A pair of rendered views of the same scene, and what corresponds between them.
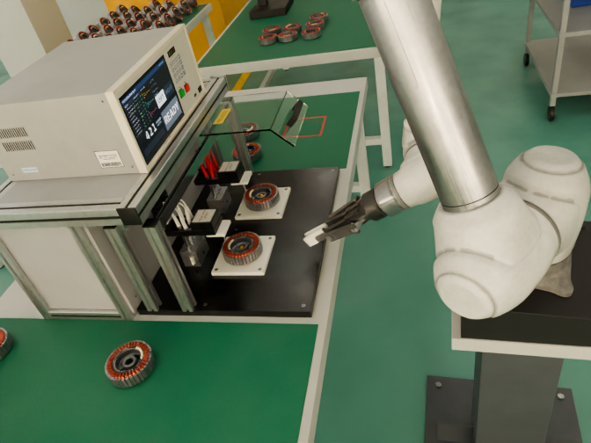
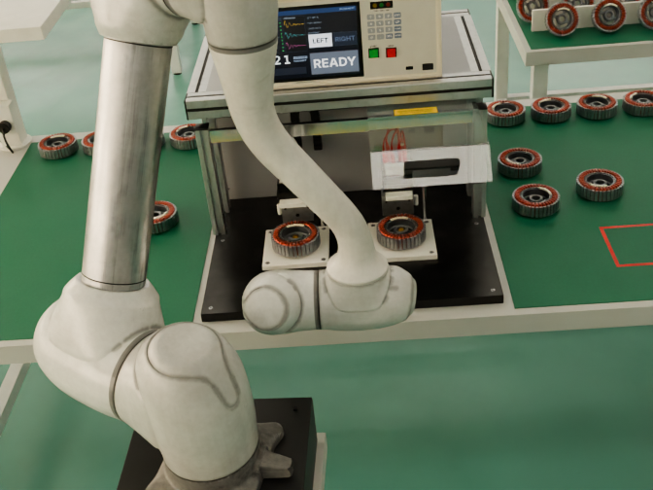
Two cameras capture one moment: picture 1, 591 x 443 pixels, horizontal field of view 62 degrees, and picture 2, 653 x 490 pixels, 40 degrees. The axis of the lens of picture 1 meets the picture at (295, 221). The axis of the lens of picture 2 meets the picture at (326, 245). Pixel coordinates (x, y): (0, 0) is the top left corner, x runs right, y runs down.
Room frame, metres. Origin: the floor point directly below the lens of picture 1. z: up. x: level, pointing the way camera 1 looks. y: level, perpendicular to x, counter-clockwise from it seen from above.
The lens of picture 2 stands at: (0.70, -1.53, 1.94)
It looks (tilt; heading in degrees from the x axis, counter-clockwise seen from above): 34 degrees down; 75
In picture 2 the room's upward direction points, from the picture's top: 6 degrees counter-clockwise
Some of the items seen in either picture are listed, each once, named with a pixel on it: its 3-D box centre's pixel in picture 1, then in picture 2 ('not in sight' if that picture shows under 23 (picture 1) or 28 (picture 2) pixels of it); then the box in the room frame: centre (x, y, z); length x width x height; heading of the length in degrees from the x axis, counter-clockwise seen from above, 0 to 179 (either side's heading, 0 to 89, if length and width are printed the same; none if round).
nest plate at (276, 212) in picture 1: (263, 203); (401, 240); (1.31, 0.09, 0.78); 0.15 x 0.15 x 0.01; 72
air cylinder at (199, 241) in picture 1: (194, 250); (297, 206); (1.12, 0.30, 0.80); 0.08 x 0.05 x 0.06; 162
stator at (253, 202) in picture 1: (261, 196); (400, 231); (1.31, 0.09, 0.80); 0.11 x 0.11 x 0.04
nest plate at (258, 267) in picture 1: (244, 255); (296, 247); (1.08, 0.16, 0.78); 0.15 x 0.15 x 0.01; 72
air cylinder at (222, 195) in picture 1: (219, 199); (397, 199); (1.35, 0.22, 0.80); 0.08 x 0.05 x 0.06; 162
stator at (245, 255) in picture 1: (242, 248); (295, 238); (1.08, 0.16, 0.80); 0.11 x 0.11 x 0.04
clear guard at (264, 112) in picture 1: (246, 120); (425, 136); (1.36, 0.07, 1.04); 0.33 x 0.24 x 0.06; 72
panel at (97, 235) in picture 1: (161, 192); (343, 137); (1.27, 0.36, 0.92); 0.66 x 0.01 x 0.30; 162
